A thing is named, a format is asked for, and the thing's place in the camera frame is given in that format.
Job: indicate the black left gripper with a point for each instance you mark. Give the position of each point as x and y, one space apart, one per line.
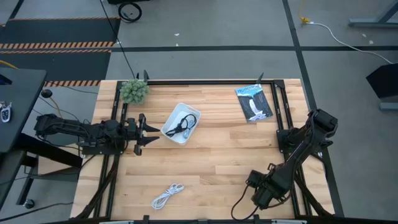
136 133

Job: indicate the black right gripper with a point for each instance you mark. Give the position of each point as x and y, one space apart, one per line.
269 189

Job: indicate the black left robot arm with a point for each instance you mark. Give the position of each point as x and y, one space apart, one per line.
77 130

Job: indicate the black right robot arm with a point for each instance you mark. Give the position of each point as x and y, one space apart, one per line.
308 140

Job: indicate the white plastic bin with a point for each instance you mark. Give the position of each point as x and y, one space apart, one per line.
178 115

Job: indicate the green artificial plant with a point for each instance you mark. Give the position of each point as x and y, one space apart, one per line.
134 91

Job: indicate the blue waterfall magazine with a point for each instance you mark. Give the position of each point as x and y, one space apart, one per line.
253 102

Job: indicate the black hazard striped floor mat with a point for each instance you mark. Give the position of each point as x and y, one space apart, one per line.
59 31
56 67

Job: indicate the black desk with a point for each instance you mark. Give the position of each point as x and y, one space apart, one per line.
18 105

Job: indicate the black caster wheel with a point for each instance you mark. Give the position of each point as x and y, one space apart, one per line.
29 203

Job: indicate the white key fob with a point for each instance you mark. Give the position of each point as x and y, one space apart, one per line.
5 112

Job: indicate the black angular stand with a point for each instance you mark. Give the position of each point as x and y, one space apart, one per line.
384 81

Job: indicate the grey table leg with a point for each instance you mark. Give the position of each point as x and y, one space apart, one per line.
373 21

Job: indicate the black aluminium rig frame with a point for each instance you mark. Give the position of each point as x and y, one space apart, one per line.
202 82

